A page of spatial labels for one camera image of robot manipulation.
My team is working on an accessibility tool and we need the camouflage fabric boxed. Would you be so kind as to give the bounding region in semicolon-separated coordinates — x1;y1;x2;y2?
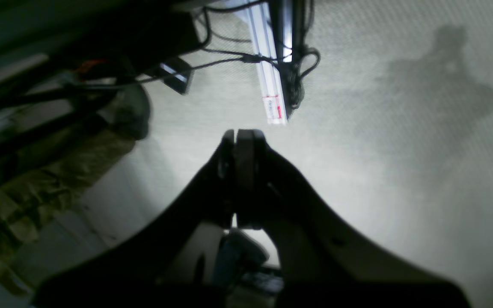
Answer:
0;86;152;277

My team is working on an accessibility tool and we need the aluminium frame rail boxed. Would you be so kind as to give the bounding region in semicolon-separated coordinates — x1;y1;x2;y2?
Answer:
241;0;288;125

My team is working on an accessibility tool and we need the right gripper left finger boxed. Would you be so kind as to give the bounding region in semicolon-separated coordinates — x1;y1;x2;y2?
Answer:
33;130;235;308

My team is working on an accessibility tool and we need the black cable bundle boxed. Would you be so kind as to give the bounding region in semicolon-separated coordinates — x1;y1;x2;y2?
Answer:
195;0;321;113

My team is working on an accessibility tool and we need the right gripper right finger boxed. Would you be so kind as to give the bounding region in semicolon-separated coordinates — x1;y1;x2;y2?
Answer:
235;129;471;308

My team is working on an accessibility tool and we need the small black adapter box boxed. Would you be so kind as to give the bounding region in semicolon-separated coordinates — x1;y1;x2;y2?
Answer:
157;57;193;95

